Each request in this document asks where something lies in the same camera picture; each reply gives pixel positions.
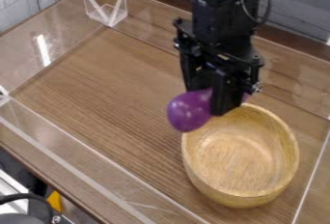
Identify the purple toy eggplant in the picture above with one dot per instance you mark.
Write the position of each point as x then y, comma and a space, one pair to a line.
188, 110

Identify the clear acrylic corner bracket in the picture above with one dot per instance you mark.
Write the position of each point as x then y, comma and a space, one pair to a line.
110, 15

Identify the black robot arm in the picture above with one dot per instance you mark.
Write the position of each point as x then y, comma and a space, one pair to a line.
219, 60

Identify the light wooden bowl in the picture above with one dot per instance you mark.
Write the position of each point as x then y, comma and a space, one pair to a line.
242, 157

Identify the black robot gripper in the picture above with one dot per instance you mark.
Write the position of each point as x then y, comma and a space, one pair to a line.
214, 44

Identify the yellow sticker tag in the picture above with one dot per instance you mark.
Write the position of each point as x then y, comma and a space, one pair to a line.
55, 201

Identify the clear acrylic tray wall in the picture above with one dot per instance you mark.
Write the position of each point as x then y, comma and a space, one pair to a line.
104, 189

